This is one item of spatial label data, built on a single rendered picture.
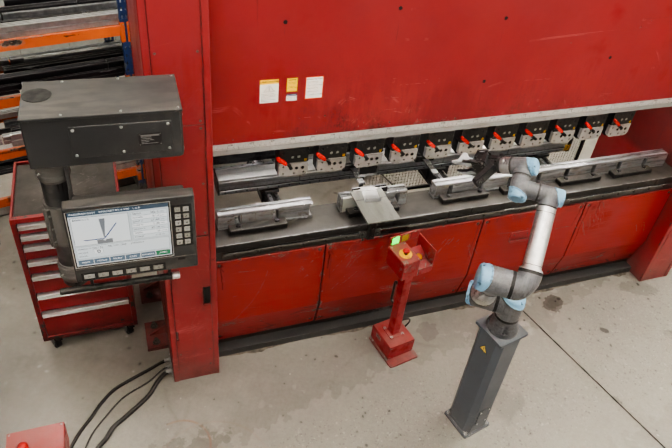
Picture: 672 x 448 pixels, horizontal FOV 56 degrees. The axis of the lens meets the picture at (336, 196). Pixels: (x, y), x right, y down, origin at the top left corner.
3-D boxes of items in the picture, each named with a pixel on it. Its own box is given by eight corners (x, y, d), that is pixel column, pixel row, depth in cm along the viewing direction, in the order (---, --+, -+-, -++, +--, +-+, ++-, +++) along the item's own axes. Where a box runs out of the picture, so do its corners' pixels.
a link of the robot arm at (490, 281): (493, 314, 298) (511, 297, 246) (462, 304, 301) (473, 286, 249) (499, 289, 301) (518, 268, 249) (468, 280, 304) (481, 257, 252)
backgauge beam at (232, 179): (218, 197, 343) (217, 181, 336) (213, 181, 353) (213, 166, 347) (569, 151, 414) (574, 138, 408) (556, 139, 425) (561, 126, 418)
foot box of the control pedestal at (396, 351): (390, 368, 372) (393, 355, 364) (368, 338, 388) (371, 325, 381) (418, 357, 380) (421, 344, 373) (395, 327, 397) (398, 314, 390)
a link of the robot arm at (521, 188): (536, 201, 252) (541, 176, 256) (508, 193, 254) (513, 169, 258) (532, 207, 260) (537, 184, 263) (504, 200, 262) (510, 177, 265)
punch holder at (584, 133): (578, 140, 368) (587, 116, 358) (569, 132, 374) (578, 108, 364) (599, 138, 373) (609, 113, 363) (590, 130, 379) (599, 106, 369)
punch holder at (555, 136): (549, 144, 362) (558, 119, 352) (541, 136, 368) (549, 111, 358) (571, 141, 367) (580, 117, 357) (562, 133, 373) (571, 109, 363)
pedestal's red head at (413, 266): (401, 281, 336) (406, 256, 325) (385, 262, 347) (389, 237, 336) (431, 270, 345) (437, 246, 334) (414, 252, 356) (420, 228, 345)
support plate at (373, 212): (367, 224, 319) (367, 223, 319) (349, 193, 338) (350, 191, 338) (400, 219, 325) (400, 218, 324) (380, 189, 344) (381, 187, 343)
